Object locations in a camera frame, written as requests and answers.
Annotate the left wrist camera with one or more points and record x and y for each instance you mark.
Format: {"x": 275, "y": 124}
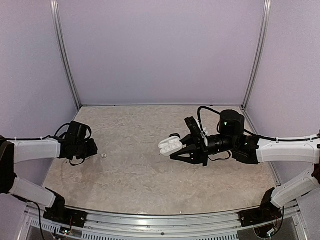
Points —
{"x": 79, "y": 131}

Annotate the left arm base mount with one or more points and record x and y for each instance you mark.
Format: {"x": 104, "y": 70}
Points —
{"x": 59, "y": 213}

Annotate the front aluminium rail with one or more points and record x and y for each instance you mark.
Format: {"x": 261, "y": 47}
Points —
{"x": 225, "y": 225}

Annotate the white earbud charging case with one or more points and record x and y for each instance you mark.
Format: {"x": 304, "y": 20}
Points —
{"x": 170, "y": 145}

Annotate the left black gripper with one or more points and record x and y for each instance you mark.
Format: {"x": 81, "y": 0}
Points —
{"x": 93, "y": 149}

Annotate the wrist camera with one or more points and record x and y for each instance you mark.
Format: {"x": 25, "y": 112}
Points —
{"x": 79, "y": 131}
{"x": 198, "y": 135}

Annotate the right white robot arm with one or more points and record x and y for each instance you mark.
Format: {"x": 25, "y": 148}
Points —
{"x": 248, "y": 148}

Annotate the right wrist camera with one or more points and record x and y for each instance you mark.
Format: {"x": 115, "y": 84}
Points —
{"x": 198, "y": 135}

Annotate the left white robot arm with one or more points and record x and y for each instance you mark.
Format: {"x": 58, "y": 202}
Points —
{"x": 75, "y": 143}

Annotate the aluminium frame post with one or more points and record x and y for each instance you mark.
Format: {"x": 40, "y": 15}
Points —
{"x": 54, "y": 6}
{"x": 258, "y": 53}

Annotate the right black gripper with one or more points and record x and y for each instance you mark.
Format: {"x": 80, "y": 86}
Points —
{"x": 198, "y": 155}

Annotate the left aluminium frame post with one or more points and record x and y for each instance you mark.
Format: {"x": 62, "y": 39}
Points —
{"x": 54, "y": 6}

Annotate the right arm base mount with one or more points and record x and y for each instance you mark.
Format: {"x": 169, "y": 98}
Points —
{"x": 266, "y": 212}

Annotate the right aluminium frame post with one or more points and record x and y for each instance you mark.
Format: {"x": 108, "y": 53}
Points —
{"x": 258, "y": 53}

